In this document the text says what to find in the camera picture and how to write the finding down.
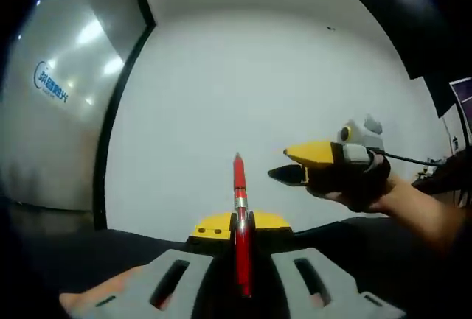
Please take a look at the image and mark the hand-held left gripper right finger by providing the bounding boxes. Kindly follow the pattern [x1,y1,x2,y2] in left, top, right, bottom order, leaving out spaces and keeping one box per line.
[249,211,406,319]

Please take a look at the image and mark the black wall panel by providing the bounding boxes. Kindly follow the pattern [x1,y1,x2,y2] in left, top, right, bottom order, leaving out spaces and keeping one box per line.
[351,0,459,81]
[423,74,459,119]

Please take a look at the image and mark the purple screen monitor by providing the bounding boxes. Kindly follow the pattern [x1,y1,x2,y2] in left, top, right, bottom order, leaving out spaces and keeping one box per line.
[448,79,472,136]

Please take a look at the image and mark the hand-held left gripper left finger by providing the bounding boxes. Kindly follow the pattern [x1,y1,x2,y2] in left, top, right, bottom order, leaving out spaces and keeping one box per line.
[84,212,237,319]

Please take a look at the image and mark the red pen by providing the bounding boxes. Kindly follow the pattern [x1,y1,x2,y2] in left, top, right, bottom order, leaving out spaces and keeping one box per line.
[232,152,256,298]

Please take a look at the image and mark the black cable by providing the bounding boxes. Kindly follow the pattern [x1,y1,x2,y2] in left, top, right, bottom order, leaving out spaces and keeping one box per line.
[382,150,448,168]

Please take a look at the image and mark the black partition frame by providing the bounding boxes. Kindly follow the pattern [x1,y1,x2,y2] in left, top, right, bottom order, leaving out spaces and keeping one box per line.
[93,0,159,231]

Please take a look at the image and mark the blue logo sticker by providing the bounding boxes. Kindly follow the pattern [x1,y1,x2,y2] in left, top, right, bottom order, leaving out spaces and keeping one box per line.
[35,60,70,105]

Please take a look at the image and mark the person's left hand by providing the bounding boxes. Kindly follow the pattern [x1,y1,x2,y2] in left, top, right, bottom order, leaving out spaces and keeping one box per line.
[58,266,149,317]

